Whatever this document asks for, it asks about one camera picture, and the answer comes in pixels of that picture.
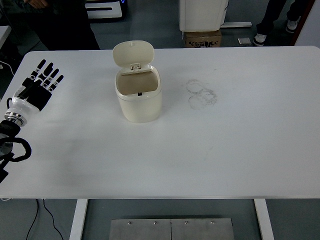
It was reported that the white cable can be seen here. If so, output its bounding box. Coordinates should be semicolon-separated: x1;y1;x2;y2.
0;59;15;76

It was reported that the black floor cable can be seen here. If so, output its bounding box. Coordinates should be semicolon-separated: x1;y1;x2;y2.
26;199;40;240
42;199;65;240

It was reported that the small grey floor plate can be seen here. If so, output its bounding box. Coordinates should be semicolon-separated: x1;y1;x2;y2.
236;37;252;47

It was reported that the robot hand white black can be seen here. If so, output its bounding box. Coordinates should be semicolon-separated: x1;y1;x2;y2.
6;59;65;116

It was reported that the brown cardboard box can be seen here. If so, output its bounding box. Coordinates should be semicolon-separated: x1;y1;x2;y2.
184;29;223;48

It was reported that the white floor bar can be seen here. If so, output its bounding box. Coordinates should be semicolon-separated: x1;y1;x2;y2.
219;21;253;28

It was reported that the grey metal plate with screws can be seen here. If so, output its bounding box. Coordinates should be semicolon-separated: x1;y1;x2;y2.
109;217;235;240

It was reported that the cream flip-lid trash bin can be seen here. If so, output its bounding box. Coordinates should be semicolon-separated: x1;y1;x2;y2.
112;40;163;124

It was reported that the white table leg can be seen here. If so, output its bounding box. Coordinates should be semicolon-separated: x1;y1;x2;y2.
253;199;275;240
68;199;89;240

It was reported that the white side desk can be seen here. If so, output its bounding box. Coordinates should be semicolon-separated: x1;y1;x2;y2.
0;24;12;50

